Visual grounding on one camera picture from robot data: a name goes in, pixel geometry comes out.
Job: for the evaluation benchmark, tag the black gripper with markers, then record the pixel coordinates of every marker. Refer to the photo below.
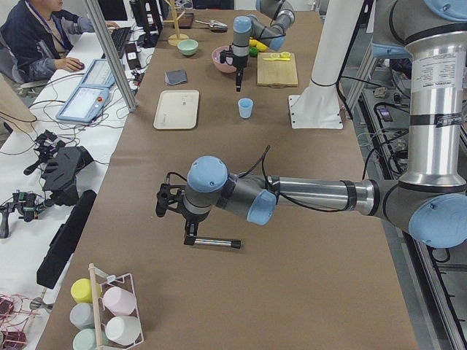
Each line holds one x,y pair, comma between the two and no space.
193,218
240,63

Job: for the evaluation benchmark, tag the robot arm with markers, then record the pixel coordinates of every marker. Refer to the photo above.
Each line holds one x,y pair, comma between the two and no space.
429,200
282,17

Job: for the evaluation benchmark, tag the blue plastic cup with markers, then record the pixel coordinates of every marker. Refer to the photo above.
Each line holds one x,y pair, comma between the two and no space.
245,106

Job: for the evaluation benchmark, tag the steel ice scoop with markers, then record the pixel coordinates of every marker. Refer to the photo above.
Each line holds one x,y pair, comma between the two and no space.
214,25

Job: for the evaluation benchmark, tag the wooden cup stand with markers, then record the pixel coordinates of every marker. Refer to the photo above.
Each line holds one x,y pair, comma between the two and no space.
177,12

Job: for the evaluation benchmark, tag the pink plastic cup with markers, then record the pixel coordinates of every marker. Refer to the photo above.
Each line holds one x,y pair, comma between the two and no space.
119,302

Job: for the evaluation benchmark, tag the white plastic cup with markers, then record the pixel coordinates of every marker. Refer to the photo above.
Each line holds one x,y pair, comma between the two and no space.
123,330

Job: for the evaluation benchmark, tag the yellow plastic cup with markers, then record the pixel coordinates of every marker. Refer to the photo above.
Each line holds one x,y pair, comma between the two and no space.
81,291

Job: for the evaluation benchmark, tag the grey plastic cup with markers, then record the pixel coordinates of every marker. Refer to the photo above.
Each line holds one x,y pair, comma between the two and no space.
81,316

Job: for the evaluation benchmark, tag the pale green plastic cup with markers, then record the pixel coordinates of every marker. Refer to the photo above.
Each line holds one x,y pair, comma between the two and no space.
85,340

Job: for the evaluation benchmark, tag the green lime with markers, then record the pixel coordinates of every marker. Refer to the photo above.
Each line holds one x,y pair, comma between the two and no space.
253,52

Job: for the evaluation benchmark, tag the whole yellow lemon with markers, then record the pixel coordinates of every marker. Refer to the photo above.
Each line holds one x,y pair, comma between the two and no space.
260,46

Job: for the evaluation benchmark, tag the wooden cutting board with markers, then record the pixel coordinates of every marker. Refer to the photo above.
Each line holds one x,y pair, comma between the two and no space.
276,73

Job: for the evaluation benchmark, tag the steel muddler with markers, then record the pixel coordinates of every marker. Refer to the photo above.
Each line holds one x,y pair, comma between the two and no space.
230,243

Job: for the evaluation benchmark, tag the mint green bowl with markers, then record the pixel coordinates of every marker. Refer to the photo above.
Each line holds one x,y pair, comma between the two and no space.
188,47

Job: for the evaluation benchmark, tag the grey folded cloth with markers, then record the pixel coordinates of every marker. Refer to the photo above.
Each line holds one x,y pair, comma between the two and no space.
175,77

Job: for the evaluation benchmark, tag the cream rabbit tray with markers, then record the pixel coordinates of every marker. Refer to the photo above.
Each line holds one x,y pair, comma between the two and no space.
177,110

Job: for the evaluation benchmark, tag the black keyboard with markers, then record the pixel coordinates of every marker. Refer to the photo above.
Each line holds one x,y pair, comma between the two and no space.
120,38

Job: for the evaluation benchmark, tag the blue teach pendant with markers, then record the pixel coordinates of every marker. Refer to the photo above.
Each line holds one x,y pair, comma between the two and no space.
99,73
84,104

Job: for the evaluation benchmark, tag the black speaker bar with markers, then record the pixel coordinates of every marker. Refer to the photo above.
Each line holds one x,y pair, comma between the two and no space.
65,242

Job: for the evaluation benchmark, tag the seated person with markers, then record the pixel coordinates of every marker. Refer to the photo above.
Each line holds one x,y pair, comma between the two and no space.
37,34

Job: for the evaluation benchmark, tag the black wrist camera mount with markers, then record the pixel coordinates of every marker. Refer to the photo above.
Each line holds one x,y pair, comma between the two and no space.
170,197

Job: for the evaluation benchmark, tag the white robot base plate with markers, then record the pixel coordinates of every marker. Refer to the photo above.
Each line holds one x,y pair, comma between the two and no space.
313,112

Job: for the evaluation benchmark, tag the wooden rack handle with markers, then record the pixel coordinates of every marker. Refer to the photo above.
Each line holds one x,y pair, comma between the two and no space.
95,301

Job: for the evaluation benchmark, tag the white wire cup rack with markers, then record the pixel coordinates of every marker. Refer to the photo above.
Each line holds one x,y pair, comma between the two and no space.
104,282

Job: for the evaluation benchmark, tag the aluminium frame post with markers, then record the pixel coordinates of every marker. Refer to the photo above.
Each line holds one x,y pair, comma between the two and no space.
95,14

